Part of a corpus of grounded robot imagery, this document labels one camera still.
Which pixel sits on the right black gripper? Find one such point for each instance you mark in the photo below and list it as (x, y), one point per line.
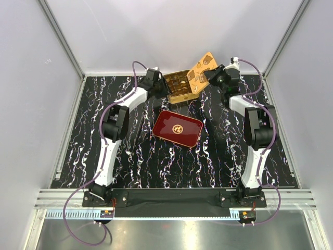
(215, 72)

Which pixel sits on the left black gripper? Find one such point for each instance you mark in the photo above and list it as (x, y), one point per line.
(165, 91)

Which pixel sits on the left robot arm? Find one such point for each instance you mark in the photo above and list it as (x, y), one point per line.
(114, 125)

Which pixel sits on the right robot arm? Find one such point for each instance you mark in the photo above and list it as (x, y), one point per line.
(260, 133)

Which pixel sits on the gold chocolate tin box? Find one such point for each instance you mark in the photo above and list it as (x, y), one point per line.
(179, 87)

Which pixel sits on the red lacquer tray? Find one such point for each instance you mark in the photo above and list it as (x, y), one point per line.
(177, 128)

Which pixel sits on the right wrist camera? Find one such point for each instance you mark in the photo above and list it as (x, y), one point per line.
(234, 64)

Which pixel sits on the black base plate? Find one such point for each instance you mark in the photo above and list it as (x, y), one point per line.
(186, 202)

